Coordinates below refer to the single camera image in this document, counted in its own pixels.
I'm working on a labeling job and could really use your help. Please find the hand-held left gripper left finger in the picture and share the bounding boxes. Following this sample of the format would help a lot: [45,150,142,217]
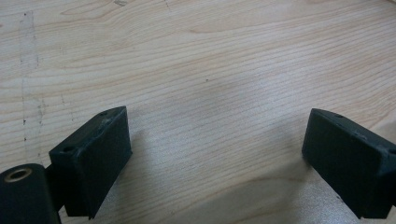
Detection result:
[49,105,134,220]

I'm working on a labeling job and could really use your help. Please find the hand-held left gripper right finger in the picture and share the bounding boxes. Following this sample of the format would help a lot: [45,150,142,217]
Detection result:
[301,107,396,220]

